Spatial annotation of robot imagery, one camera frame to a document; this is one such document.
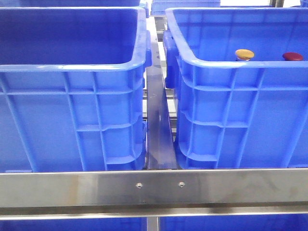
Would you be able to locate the steel centre divider rail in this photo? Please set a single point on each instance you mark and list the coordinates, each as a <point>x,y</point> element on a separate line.
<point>160,148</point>

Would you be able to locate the left blue plastic bin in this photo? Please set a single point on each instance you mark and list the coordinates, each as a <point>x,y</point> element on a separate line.
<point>71,88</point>

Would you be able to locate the far left blue bin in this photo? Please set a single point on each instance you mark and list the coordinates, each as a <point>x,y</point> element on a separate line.
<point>76,3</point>

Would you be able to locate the yellow mushroom push button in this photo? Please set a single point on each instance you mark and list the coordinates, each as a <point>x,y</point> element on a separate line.
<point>244,55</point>

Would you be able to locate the lower right blue bin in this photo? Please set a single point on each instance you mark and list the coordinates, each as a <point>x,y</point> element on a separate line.
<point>284,222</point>

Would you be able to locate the red mushroom push button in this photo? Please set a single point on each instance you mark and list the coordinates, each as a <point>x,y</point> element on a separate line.
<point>293,56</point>

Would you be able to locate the blue plastic bin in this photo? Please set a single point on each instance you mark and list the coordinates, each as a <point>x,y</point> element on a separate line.
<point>71,88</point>
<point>239,114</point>

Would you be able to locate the lower left blue bin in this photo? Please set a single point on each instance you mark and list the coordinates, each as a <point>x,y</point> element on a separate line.
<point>96,224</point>

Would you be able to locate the far middle blue bin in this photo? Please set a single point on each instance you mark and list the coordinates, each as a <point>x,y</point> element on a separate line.
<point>158,7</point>

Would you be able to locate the steel front shelf rail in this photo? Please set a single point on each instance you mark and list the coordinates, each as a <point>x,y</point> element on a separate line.
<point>153,193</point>

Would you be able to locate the right blue plastic bin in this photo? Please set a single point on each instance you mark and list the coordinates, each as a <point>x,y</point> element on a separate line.
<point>239,114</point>

